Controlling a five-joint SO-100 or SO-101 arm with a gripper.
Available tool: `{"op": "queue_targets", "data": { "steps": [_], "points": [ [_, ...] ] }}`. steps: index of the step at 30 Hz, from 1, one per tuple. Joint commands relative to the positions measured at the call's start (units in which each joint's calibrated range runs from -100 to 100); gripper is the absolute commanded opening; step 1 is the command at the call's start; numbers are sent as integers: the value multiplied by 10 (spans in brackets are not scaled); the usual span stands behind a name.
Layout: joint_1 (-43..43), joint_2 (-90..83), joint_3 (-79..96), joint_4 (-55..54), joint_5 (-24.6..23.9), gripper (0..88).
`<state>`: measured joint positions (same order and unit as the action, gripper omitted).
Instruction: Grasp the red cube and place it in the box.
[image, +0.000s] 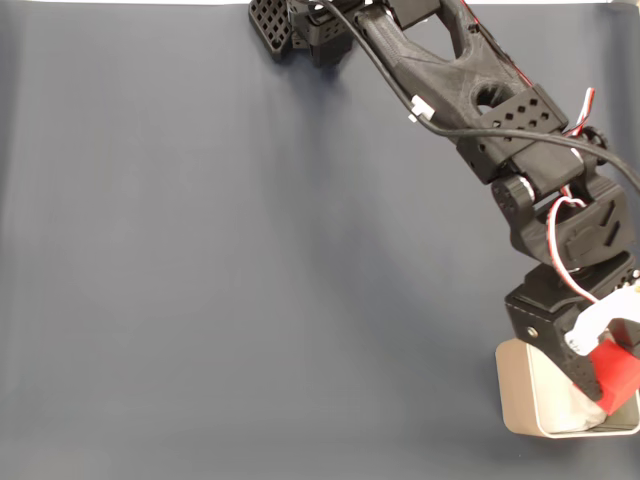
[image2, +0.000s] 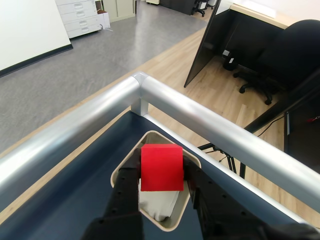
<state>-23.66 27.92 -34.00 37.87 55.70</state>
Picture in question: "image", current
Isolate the red cube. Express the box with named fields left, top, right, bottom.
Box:
left=589, top=338, right=640, bottom=416

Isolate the beige rounded box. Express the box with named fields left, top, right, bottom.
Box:
left=494, top=338, right=640, bottom=440

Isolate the white crumpled paper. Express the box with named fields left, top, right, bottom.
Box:
left=533, top=357, right=609, bottom=434

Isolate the dark blue table mat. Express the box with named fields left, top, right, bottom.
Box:
left=0, top=3, right=640, bottom=480

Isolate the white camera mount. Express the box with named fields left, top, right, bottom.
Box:
left=564, top=287, right=640, bottom=357

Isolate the red white servo wire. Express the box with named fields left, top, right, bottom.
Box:
left=547, top=88, right=601, bottom=304

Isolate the black cable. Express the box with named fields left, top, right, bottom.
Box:
left=317, top=0, right=640, bottom=194

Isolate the white cable connector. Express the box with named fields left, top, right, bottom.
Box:
left=407, top=94, right=436, bottom=124

